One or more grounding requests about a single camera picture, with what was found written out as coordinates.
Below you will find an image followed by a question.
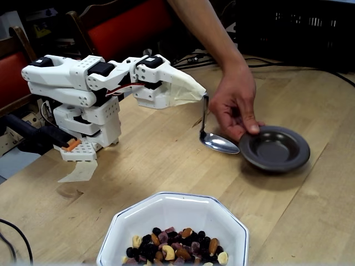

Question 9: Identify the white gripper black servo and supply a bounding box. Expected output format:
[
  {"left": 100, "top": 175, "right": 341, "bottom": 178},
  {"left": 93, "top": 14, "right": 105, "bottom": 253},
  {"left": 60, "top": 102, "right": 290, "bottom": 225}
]
[{"left": 133, "top": 54, "right": 207, "bottom": 110}]

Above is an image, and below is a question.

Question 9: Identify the bent metal spoon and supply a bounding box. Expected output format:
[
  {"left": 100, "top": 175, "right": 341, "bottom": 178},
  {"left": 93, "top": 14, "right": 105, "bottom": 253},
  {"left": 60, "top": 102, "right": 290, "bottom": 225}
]
[{"left": 199, "top": 94, "right": 240, "bottom": 155}]

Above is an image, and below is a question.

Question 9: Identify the dark brown plate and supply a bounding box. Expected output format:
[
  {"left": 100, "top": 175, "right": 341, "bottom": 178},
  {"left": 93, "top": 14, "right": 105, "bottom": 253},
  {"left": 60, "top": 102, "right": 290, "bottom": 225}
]
[{"left": 238, "top": 125, "right": 311, "bottom": 175}]

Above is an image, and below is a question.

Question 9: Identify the person's bare forearm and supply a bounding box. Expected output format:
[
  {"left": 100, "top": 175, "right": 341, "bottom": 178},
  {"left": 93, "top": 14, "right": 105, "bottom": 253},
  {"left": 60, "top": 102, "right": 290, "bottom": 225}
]
[{"left": 166, "top": 0, "right": 250, "bottom": 72}]

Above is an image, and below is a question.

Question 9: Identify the white octagonal bowl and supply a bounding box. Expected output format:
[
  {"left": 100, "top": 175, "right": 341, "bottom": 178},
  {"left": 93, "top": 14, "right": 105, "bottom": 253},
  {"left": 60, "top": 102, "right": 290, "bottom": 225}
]
[{"left": 96, "top": 191, "right": 250, "bottom": 266}]

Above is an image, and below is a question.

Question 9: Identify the person's bare hand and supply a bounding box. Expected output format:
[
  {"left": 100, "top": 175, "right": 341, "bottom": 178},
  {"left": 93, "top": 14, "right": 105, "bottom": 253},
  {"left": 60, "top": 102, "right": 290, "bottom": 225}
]
[{"left": 208, "top": 63, "right": 267, "bottom": 142}]

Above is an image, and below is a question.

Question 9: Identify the wooden chair red cushion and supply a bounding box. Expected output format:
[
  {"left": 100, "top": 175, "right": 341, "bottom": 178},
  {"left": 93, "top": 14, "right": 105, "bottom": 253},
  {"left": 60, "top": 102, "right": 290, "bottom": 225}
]
[
  {"left": 65, "top": 0, "right": 178, "bottom": 67},
  {"left": 0, "top": 26, "right": 39, "bottom": 117}
]

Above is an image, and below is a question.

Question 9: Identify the black plastic crate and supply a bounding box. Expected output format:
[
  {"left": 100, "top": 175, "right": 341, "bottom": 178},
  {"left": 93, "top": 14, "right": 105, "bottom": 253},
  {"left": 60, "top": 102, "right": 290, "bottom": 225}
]
[{"left": 235, "top": 0, "right": 355, "bottom": 73}]

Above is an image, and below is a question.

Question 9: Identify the beige masking tape piece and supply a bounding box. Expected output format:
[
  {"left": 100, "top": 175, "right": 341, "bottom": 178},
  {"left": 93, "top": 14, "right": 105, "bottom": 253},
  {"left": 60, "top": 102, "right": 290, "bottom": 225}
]
[{"left": 57, "top": 160, "right": 98, "bottom": 183}]

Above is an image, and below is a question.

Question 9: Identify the black clamp orange tip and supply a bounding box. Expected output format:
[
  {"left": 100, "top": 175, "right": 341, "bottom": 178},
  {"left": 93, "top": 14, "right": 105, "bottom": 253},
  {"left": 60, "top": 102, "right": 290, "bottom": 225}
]
[{"left": 2, "top": 113, "right": 83, "bottom": 156}]

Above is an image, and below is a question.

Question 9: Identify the yellow packet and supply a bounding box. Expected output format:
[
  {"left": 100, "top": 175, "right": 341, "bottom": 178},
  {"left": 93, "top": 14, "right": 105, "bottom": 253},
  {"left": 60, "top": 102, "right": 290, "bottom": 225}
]
[{"left": 32, "top": 23, "right": 53, "bottom": 39}]

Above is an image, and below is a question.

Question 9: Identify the mixed nuts and dried fruit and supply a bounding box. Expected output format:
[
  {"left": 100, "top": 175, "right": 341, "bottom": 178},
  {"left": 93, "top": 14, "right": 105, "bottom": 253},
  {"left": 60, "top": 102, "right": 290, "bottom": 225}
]
[{"left": 121, "top": 227, "right": 230, "bottom": 266}]

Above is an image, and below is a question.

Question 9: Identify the printed cardboard box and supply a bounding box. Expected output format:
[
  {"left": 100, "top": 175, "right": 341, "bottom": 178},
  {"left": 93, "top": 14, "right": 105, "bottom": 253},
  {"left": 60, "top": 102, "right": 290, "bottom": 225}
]
[{"left": 0, "top": 110, "right": 45, "bottom": 157}]

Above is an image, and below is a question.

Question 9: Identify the thin black usb cable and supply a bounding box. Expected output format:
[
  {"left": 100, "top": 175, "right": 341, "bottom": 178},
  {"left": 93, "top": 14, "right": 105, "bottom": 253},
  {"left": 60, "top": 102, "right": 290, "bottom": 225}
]
[{"left": 170, "top": 48, "right": 220, "bottom": 70}]

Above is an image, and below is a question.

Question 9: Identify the red servo cable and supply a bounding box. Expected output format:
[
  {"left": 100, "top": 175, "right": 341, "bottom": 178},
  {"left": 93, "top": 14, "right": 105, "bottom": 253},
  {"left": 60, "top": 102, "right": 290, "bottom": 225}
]
[{"left": 106, "top": 82, "right": 146, "bottom": 98}]

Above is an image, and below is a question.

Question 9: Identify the thick black cable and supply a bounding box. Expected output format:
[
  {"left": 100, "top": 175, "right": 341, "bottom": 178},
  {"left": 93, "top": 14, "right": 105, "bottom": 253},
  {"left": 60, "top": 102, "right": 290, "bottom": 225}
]
[{"left": 244, "top": 57, "right": 355, "bottom": 86}]

